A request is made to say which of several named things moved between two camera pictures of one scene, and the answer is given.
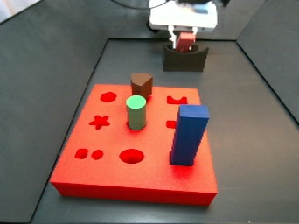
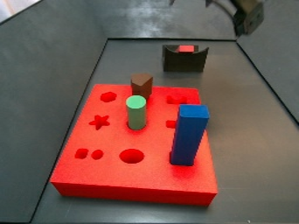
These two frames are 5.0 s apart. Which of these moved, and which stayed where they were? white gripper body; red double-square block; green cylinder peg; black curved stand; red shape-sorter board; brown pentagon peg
Moved: red double-square block; white gripper body
Stayed: black curved stand; brown pentagon peg; red shape-sorter board; green cylinder peg
